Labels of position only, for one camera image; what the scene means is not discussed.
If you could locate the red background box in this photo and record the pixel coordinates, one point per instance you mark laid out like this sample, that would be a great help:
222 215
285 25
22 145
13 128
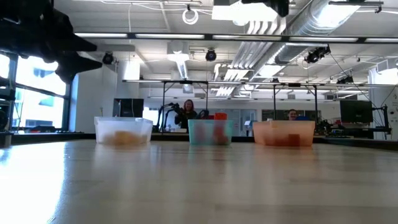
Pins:
211 117

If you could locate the black background rig frame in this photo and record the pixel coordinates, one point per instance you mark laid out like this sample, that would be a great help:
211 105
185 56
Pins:
274 99
163 93

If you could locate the black computer monitor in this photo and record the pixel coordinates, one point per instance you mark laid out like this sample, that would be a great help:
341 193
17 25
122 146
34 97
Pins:
356 111
128 108

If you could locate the clear plastic bin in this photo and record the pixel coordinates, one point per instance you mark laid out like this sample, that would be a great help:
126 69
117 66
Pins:
124 126

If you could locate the long linear ceiling light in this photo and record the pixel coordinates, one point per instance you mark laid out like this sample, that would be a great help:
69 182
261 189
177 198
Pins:
143 81
155 35

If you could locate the large window wall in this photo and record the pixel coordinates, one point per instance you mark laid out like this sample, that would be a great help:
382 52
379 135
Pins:
40 99

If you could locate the silver ceiling pipe bundle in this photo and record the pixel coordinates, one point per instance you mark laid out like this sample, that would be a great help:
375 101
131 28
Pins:
264 49

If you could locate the silver round ventilation duct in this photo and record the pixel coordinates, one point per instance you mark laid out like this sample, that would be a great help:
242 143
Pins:
311 25

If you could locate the black round ceiling spotlight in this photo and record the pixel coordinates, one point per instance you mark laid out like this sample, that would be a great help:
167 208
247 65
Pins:
211 55
108 58

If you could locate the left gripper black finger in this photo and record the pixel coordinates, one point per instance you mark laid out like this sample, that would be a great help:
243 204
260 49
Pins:
74 67
81 45

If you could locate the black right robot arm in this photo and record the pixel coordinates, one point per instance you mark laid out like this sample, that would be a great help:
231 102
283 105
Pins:
276 6

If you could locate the black ceiling-mounted camera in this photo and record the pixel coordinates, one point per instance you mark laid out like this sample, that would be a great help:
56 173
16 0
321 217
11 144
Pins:
315 55

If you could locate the white ceiling air duct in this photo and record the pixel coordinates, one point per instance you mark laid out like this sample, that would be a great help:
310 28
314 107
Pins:
178 62

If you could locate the teal plastic bin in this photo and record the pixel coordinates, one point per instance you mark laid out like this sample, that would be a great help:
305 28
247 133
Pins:
210 127

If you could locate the black aluminium rig frame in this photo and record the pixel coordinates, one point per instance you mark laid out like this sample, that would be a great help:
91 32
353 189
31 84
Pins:
367 142

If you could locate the blue background object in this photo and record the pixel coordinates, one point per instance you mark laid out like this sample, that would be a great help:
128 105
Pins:
301 118

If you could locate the person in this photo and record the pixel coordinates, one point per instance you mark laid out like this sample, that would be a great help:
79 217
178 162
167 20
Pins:
292 114
186 116

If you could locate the orange plastic bin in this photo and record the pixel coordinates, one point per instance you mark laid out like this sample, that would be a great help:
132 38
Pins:
280 127

